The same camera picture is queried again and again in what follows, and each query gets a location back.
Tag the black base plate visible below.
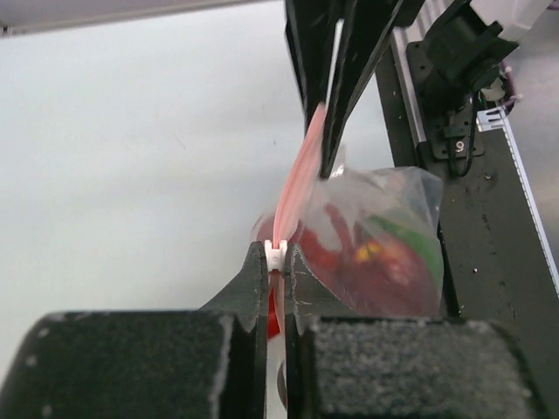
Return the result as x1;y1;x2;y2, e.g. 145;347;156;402
376;50;558;418

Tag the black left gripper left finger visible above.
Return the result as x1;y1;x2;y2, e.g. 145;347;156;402
10;242;268;418

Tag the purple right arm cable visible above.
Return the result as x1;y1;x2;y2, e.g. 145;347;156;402
500;63;523;104

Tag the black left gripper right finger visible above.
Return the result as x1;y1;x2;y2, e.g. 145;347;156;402
284;244;544;418

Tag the clear zip top bag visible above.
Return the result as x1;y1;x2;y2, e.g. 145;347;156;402
251;102;445;419

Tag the white slotted cable duct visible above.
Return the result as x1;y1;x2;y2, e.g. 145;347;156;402
477;106;558;293

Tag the aluminium frame rail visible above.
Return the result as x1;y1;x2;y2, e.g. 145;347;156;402
391;23;425;145

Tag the red toy lobster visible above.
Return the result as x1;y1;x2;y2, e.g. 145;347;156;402
266;204;420;337

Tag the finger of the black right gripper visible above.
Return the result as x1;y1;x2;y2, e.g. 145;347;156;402
320;0;404;178
284;0;345;126

